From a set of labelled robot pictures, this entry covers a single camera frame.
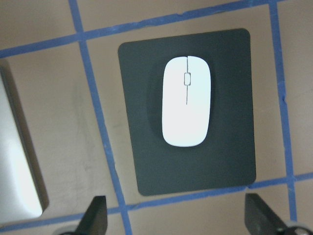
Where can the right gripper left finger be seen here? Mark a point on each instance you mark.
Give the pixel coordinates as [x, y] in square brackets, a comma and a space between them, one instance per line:
[94, 220]

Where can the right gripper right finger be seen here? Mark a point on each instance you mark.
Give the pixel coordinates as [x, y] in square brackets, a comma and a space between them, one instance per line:
[260, 219]

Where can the white computer mouse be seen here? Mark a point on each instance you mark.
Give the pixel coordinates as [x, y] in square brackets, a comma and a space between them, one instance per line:
[186, 101]

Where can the black mousepad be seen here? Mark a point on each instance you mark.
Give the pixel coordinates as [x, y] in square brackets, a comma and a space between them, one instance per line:
[226, 158]

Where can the silver closed laptop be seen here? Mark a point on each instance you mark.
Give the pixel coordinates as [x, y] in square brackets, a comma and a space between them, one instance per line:
[23, 194]

